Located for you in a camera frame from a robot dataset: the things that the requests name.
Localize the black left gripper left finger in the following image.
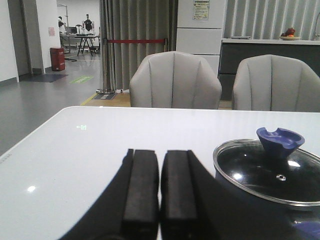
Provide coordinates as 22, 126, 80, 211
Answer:
62, 149, 159, 240

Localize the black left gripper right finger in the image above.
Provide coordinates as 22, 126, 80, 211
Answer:
161, 150, 249, 240

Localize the glass lid with blue knob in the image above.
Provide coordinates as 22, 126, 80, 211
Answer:
213, 127, 320, 207

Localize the dark blue saucepan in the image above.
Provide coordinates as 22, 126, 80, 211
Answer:
215, 167, 320, 240

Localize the left grey upholstered chair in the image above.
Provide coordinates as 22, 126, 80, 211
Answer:
129, 51, 222, 110

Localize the grey upholstered chair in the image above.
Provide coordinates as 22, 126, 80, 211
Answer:
232, 54, 320, 113
129, 51, 222, 110

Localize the right grey upholstered chair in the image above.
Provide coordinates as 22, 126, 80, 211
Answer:
232, 54, 320, 113

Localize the dark kitchen counter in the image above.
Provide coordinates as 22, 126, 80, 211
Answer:
218, 38, 320, 101

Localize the red barrier belt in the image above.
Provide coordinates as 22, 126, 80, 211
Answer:
107, 38, 167, 44

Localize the red bin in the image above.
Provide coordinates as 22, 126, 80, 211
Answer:
50, 47, 65, 71

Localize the background work table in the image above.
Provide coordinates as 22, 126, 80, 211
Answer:
59, 33, 101, 55

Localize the grey curtain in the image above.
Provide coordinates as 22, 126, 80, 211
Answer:
97, 0, 178, 93

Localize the fruit plate on counter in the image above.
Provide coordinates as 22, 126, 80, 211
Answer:
280, 27, 301, 41

